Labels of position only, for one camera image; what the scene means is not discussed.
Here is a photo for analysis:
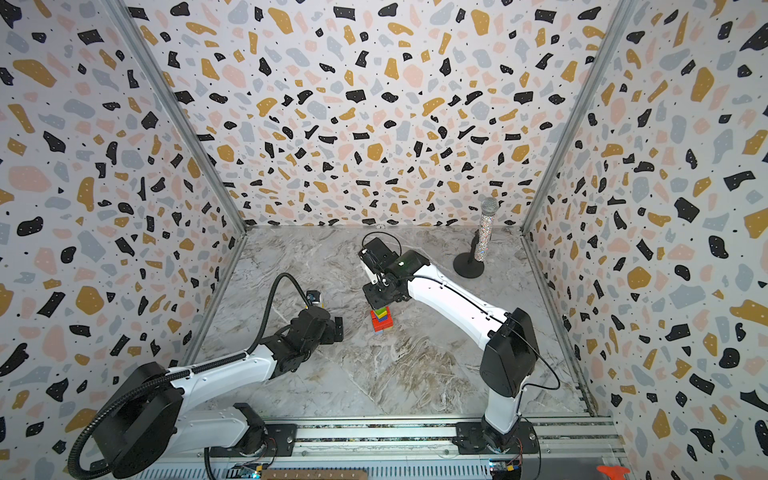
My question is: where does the red block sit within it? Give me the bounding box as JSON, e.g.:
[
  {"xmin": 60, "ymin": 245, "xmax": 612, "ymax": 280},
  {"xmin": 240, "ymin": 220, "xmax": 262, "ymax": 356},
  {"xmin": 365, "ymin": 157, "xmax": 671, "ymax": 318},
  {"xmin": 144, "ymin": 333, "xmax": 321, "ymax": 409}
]
[{"xmin": 371, "ymin": 315, "xmax": 393, "ymax": 332}]

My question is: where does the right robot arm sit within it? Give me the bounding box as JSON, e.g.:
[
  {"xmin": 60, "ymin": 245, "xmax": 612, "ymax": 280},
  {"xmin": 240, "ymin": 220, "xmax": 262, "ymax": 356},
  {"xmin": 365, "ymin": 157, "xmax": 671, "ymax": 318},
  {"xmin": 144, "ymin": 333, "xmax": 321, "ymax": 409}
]
[{"xmin": 358, "ymin": 238, "xmax": 539, "ymax": 453}]

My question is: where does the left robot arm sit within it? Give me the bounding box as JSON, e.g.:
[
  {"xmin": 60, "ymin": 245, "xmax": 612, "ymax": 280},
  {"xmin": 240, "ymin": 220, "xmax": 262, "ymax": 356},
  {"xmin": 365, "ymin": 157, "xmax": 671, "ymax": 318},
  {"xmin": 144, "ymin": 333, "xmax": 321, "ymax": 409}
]
[{"xmin": 67, "ymin": 306, "xmax": 344, "ymax": 479}]

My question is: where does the glitter microphone on stand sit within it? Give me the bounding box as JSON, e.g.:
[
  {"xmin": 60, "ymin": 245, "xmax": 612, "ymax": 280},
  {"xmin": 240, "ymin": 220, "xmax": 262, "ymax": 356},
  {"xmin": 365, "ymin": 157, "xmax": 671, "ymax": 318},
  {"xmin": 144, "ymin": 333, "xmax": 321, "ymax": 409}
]
[{"xmin": 453, "ymin": 197, "xmax": 499, "ymax": 279}]

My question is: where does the wooden strip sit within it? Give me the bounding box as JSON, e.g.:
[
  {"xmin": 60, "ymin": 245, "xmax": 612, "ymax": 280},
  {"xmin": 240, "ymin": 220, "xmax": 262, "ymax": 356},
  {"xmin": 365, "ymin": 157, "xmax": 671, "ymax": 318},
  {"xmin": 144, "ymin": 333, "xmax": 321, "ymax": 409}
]
[{"xmin": 261, "ymin": 468, "xmax": 369, "ymax": 480}]

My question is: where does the aluminium mounting rail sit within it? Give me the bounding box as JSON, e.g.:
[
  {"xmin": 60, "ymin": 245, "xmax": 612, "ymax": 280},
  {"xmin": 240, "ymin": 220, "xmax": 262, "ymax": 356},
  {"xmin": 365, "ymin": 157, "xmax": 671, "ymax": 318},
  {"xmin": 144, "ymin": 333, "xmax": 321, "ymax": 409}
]
[{"xmin": 137, "ymin": 416, "xmax": 630, "ymax": 479}]

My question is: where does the red clamp handle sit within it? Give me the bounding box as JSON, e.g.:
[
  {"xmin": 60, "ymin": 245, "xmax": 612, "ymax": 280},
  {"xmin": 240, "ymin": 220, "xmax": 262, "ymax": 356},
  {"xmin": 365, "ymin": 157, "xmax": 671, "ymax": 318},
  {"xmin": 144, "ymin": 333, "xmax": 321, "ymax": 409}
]
[{"xmin": 596, "ymin": 465, "xmax": 631, "ymax": 480}]

